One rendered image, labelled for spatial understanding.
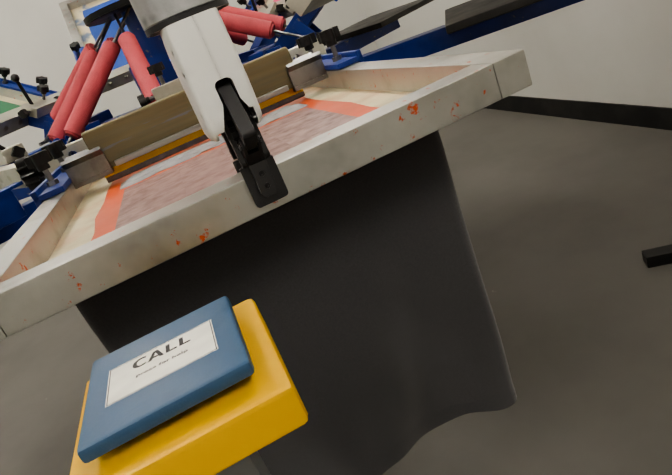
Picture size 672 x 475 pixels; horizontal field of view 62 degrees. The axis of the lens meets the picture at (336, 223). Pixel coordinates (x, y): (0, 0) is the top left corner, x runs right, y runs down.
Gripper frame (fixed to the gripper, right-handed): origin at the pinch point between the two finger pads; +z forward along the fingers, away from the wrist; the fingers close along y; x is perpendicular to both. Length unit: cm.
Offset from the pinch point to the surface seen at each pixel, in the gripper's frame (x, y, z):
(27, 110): -47, -162, -18
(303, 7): 35, -89, -14
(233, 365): -7.9, 23.6, 3.5
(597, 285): 93, -84, 98
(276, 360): -5.7, 22.4, 5.2
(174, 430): -12.2, 23.8, 5.2
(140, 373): -13.3, 19.3, 3.4
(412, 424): 6.0, -9.8, 42.8
